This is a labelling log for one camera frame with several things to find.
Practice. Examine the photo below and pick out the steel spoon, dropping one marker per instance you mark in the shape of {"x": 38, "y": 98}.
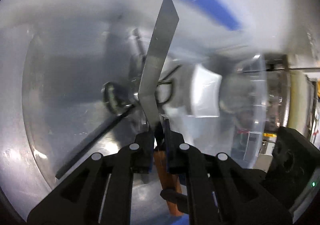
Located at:
{"x": 117, "y": 101}

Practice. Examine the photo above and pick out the white square dish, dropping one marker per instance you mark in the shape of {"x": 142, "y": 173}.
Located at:
{"x": 204, "y": 93}

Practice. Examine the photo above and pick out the clear plastic bin blue handles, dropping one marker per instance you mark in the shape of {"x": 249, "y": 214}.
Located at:
{"x": 159, "y": 111}

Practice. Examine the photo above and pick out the steel fork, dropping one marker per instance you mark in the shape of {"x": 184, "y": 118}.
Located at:
{"x": 138, "y": 58}

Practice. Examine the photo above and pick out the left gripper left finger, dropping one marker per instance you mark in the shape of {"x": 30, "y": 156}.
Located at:
{"x": 99, "y": 190}

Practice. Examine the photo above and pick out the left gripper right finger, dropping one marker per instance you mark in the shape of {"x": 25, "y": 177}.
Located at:
{"x": 219, "y": 191}

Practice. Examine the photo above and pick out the yellowish cutting board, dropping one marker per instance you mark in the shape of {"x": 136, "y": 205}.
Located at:
{"x": 300, "y": 100}

